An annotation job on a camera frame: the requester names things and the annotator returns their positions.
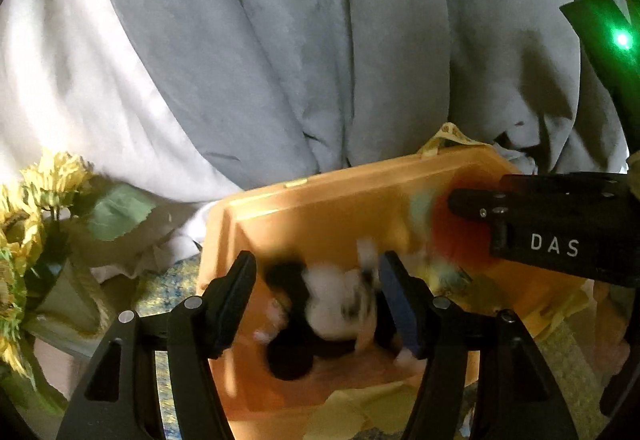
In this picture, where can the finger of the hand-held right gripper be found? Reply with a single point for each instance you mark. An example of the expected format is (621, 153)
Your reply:
(475, 205)

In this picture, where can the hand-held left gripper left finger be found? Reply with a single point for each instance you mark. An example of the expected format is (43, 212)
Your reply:
(240, 300)

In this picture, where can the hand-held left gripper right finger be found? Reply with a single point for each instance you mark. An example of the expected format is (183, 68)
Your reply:
(400, 310)

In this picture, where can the red fluffy plush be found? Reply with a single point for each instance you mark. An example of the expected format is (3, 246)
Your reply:
(450, 240)

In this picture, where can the light blue tissue packet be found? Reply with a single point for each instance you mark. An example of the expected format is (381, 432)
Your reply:
(452, 277)

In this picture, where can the black and white mouse plush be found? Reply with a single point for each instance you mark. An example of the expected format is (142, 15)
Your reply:
(330, 305)

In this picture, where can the orange plastic box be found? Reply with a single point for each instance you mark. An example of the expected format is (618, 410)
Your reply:
(310, 220)

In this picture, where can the yellow and blue plaid blanket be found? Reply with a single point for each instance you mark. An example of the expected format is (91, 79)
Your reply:
(565, 370)

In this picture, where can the grey-green vase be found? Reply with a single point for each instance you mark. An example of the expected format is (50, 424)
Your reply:
(65, 305)

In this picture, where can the sunflower bouquet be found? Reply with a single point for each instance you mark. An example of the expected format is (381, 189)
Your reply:
(40, 200)

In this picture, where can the grey curtain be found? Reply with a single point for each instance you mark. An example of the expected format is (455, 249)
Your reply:
(300, 45)

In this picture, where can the pale white curtain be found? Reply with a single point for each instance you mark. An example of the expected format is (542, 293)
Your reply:
(75, 95)

